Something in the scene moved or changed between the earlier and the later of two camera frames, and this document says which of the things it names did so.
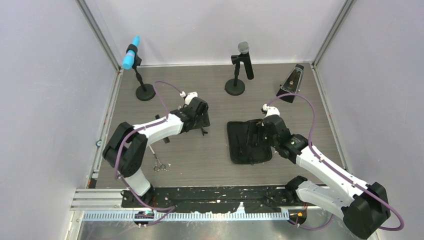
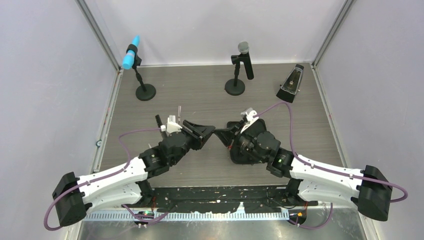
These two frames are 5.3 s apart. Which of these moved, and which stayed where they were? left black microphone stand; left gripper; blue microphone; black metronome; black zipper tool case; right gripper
Moved: left gripper; right gripper
Stayed: left black microphone stand; blue microphone; black zipper tool case; black metronome
